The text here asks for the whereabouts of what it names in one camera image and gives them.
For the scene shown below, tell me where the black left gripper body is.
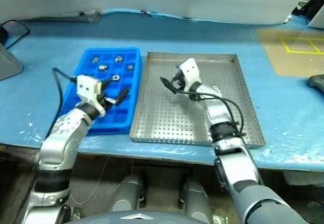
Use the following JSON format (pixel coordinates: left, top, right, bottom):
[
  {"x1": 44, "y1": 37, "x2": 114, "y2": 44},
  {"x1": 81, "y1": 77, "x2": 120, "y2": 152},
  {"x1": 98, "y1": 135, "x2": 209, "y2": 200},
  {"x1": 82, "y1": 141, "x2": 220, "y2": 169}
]
[{"x1": 97, "y1": 91, "x2": 118, "y2": 109}]

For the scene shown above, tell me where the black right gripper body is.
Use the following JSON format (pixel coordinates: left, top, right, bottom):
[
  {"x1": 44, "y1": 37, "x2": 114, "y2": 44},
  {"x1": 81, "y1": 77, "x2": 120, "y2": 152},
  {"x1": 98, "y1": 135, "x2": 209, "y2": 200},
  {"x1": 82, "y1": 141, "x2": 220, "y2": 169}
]
[{"x1": 173, "y1": 72, "x2": 186, "y2": 89}]

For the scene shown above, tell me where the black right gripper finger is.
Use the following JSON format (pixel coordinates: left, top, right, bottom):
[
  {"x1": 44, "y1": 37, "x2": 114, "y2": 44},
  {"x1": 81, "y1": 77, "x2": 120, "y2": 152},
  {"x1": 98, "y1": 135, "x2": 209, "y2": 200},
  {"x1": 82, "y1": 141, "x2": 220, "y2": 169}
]
[
  {"x1": 160, "y1": 76, "x2": 176, "y2": 88},
  {"x1": 164, "y1": 82, "x2": 178, "y2": 95}
]

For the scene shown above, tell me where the blue compartment tray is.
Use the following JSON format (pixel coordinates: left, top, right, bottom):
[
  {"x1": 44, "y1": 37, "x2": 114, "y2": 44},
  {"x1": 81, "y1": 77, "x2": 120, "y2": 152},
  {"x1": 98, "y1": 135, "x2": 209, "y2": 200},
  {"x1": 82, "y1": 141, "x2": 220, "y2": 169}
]
[{"x1": 64, "y1": 47, "x2": 142, "y2": 136}]

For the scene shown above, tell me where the flat perforated metal tray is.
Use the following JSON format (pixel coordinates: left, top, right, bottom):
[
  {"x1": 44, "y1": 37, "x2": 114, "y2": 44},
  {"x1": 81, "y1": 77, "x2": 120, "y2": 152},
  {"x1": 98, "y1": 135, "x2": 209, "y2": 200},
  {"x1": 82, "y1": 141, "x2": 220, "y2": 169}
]
[{"x1": 31, "y1": 10, "x2": 102, "y2": 23}]

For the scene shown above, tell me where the grey left robot leg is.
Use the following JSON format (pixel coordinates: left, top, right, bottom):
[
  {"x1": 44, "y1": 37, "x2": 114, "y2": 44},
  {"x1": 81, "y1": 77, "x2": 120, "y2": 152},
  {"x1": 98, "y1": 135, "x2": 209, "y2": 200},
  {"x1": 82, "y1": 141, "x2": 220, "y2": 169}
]
[{"x1": 111, "y1": 175, "x2": 146, "y2": 213}]

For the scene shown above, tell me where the grey robot leg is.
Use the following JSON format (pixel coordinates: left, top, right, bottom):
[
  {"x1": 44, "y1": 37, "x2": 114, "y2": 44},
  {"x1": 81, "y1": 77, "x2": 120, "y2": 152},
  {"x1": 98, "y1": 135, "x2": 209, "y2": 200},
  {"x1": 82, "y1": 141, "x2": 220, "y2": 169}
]
[
  {"x1": 179, "y1": 177, "x2": 215, "y2": 224},
  {"x1": 111, "y1": 175, "x2": 146, "y2": 213}
]

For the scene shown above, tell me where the grey metal stand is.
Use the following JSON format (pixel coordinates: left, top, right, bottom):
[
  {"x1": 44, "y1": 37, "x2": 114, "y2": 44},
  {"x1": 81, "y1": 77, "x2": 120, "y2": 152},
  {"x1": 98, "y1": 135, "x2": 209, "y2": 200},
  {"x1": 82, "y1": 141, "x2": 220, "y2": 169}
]
[{"x1": 0, "y1": 43, "x2": 23, "y2": 82}]

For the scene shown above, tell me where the brown cardboard mat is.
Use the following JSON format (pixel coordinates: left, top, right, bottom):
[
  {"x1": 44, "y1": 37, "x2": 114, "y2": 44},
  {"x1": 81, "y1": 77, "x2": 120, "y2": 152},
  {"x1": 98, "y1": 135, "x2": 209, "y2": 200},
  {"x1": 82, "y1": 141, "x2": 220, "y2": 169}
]
[{"x1": 257, "y1": 28, "x2": 324, "y2": 77}]

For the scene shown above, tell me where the grey right robot leg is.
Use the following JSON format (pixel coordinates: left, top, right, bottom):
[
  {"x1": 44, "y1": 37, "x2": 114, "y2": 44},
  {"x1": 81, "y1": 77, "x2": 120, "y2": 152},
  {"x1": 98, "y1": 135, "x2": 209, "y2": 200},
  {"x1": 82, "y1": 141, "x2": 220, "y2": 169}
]
[{"x1": 179, "y1": 177, "x2": 215, "y2": 224}]

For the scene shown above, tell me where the grey robot torso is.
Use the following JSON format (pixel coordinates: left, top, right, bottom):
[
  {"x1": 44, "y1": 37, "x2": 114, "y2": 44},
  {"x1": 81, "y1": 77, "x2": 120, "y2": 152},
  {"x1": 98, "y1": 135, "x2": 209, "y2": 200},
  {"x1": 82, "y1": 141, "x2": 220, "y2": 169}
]
[{"x1": 63, "y1": 210, "x2": 211, "y2": 224}]

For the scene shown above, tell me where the black handheld controller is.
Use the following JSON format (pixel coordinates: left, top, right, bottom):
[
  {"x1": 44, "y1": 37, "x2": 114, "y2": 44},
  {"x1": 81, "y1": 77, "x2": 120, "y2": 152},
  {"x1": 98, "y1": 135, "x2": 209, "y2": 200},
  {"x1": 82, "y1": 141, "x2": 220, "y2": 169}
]
[{"x1": 307, "y1": 73, "x2": 324, "y2": 95}]

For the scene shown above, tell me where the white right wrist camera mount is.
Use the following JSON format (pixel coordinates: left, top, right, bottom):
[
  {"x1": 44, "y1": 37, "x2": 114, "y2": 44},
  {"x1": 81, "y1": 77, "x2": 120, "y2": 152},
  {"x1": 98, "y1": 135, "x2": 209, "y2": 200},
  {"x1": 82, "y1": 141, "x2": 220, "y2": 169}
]
[{"x1": 176, "y1": 58, "x2": 203, "y2": 93}]

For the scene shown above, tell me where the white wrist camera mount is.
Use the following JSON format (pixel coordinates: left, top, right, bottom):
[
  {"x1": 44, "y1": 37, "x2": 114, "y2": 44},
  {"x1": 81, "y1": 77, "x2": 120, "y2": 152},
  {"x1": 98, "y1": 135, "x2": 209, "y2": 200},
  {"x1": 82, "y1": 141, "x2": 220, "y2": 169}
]
[
  {"x1": 76, "y1": 74, "x2": 107, "y2": 118},
  {"x1": 176, "y1": 58, "x2": 203, "y2": 93}
]

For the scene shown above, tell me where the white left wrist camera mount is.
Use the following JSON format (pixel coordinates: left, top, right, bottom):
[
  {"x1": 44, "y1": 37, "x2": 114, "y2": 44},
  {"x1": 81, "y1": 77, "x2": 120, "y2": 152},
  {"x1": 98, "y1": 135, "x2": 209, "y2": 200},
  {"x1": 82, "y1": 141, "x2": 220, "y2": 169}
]
[{"x1": 76, "y1": 74, "x2": 107, "y2": 118}]

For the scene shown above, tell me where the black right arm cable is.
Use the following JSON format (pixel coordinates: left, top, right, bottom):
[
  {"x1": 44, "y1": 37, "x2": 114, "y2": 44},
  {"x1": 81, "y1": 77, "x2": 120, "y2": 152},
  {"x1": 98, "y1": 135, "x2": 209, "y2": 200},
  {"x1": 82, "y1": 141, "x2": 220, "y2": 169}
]
[{"x1": 169, "y1": 78, "x2": 248, "y2": 137}]

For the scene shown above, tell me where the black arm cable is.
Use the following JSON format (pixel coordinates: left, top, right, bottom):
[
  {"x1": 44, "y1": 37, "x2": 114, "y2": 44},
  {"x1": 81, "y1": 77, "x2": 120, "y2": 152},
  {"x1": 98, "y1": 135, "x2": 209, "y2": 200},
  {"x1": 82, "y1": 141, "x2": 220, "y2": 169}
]
[
  {"x1": 44, "y1": 67, "x2": 78, "y2": 141},
  {"x1": 169, "y1": 78, "x2": 248, "y2": 137}
]

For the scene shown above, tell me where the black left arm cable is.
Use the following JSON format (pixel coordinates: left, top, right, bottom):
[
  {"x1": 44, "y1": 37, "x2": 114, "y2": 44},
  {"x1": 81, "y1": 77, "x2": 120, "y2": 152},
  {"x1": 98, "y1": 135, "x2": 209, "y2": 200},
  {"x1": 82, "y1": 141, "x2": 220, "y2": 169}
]
[{"x1": 44, "y1": 67, "x2": 78, "y2": 141}]

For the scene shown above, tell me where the black power cable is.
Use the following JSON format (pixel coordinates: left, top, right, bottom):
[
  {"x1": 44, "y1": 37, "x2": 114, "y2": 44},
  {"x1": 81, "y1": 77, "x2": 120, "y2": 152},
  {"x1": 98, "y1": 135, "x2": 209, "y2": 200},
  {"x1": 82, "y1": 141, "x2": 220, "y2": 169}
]
[{"x1": 0, "y1": 20, "x2": 31, "y2": 50}]

